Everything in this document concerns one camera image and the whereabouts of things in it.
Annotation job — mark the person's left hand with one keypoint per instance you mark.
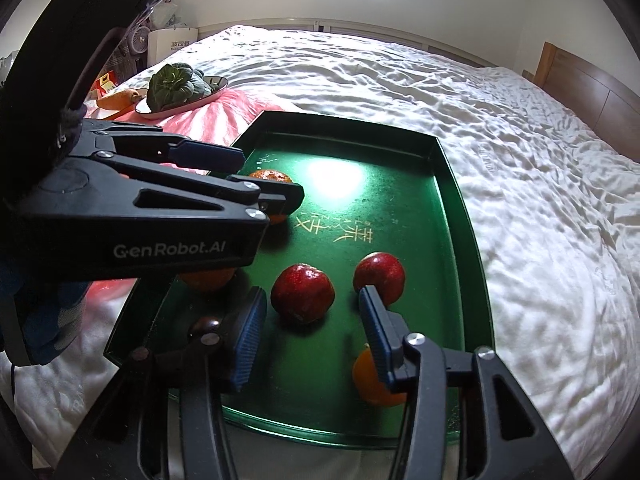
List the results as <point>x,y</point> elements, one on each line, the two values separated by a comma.
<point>45,320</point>

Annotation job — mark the green leafy vegetable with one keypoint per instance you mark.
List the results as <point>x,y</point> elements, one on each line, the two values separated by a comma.
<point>175,85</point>

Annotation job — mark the small purple fan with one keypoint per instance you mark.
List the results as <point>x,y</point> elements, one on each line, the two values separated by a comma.
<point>137,39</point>

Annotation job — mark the orange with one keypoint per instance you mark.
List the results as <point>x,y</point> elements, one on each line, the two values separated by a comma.
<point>207,281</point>
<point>367,385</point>
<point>272,176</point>

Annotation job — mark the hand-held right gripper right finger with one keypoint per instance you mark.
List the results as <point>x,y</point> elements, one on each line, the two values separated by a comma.
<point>375,330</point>

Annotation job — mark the dark plum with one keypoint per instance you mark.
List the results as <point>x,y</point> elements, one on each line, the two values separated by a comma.
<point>205,326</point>

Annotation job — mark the carrot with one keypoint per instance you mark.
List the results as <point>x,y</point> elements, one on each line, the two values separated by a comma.
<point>117,99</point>

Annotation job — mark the white cardboard box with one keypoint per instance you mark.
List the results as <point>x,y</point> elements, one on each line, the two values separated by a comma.
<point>172,47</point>

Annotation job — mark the green tray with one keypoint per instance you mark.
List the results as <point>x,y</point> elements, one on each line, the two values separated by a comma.
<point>400,200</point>

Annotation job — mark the white plate with dark rim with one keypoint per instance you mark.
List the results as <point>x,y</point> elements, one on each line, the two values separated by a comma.
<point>212,91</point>

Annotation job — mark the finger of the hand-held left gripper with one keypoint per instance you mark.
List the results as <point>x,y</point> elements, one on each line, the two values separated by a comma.
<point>280,195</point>
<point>215,156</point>

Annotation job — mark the red apple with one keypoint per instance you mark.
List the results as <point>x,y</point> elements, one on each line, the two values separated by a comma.
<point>302,292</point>
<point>379,277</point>

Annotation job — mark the pink plastic sheet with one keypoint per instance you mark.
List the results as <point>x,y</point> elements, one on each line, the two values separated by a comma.
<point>210,120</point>

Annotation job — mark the wooden headboard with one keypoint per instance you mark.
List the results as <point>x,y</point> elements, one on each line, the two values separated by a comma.
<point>575,85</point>

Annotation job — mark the translucent plastic bag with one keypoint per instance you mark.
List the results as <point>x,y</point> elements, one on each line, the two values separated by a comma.
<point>165,15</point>

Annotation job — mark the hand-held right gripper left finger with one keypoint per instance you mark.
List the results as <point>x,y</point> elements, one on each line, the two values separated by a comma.
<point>247,340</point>

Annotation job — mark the red snack box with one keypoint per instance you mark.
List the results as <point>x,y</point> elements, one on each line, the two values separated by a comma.
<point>105,81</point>

